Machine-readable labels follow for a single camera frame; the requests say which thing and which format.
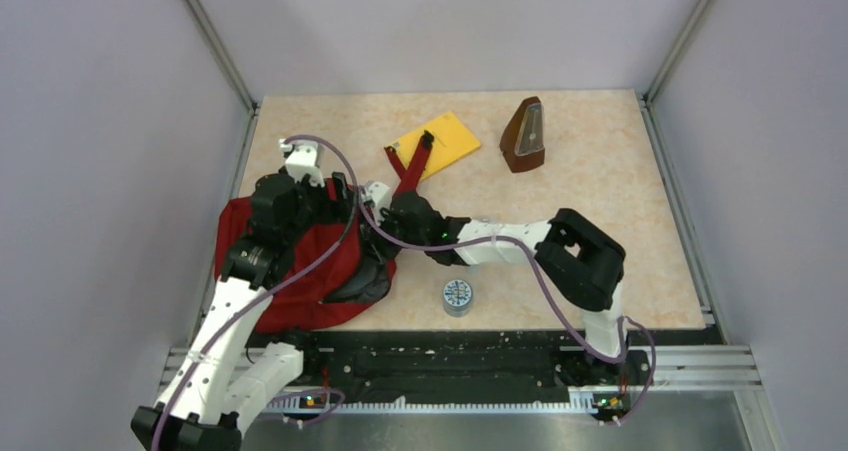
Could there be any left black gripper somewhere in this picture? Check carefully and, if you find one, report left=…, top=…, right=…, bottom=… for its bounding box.
left=285, top=170, right=359, bottom=243

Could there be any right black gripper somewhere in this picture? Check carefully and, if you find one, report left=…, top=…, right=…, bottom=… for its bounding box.
left=359, top=204, right=429, bottom=265

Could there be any red student backpack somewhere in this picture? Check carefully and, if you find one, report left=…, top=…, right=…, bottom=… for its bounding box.
left=214, top=129, right=436, bottom=335

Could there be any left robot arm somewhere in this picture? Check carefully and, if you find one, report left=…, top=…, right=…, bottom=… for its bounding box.
left=130, top=172, right=361, bottom=450

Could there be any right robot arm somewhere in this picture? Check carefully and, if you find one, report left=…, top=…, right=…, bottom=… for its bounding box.
left=365, top=191, right=629, bottom=387

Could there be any round blue patterned tin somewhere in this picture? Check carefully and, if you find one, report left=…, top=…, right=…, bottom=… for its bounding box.
left=441, top=279, right=474, bottom=317

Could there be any yellow notebook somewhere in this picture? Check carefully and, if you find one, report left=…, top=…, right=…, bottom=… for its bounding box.
left=384, top=111, right=482, bottom=179

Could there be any brown wooden metronome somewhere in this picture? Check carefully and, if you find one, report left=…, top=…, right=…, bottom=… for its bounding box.
left=499, top=96, right=545, bottom=174

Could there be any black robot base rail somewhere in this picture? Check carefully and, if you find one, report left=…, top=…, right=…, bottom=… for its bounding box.
left=245, top=327, right=727, bottom=406

